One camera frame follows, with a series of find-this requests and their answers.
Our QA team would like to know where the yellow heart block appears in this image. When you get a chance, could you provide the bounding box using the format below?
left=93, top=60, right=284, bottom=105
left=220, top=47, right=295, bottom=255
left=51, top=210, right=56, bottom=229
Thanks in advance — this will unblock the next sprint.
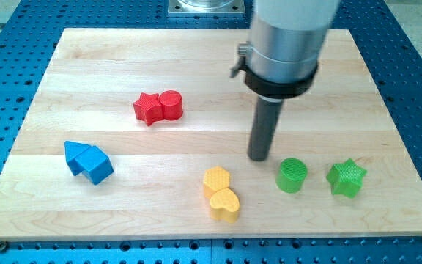
left=209, top=188, right=240, bottom=223

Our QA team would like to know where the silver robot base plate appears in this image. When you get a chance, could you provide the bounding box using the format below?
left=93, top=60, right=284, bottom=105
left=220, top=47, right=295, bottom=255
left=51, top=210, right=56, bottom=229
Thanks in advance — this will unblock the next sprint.
left=167, top=0, right=245, bottom=15

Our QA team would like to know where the black clamp collar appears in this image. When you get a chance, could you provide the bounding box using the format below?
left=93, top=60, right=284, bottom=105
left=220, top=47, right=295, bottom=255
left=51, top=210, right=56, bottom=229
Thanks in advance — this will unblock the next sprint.
left=230, top=43, right=318, bottom=100

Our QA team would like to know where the yellow hexagon block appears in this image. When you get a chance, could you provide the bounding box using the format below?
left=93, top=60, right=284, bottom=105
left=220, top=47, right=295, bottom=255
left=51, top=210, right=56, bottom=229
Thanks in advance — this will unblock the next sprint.
left=203, top=166, right=230, bottom=199

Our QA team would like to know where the blue cube block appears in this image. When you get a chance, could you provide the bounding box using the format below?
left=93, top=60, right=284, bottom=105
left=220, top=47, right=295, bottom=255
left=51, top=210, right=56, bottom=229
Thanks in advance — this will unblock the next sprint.
left=73, top=146, right=114, bottom=185

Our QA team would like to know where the red cylinder block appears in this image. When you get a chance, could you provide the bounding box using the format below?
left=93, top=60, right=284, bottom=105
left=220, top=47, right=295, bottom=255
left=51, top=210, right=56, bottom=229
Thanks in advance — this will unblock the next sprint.
left=159, top=90, right=183, bottom=120

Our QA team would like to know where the green cylinder block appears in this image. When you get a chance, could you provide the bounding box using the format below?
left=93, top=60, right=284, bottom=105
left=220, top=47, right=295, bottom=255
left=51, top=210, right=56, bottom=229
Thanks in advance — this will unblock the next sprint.
left=276, top=158, right=308, bottom=193

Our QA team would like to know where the red star block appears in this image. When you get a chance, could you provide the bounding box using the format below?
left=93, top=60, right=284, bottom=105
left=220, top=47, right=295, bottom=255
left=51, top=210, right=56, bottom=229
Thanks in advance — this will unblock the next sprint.
left=133, top=92, right=163, bottom=126

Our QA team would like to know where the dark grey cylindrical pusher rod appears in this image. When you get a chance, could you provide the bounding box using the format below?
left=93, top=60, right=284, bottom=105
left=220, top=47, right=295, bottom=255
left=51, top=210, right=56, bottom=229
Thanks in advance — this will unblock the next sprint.
left=247, top=97, right=283, bottom=161

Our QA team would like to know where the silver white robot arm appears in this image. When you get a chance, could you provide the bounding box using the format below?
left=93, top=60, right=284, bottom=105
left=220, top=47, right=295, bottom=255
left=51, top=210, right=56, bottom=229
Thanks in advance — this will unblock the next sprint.
left=230, top=0, right=340, bottom=161

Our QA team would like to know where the blue triangle block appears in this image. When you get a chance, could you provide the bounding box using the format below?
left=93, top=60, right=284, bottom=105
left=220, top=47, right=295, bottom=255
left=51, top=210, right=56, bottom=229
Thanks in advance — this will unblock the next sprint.
left=64, top=141, right=91, bottom=176

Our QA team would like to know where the light wooden board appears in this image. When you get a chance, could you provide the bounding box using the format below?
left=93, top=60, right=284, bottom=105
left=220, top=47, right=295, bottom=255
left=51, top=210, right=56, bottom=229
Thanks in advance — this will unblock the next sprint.
left=0, top=28, right=422, bottom=241

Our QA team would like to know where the green star block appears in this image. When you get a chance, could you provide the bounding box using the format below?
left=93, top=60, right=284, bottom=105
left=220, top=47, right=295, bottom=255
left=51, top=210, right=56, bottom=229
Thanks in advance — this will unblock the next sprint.
left=326, top=158, right=367, bottom=199

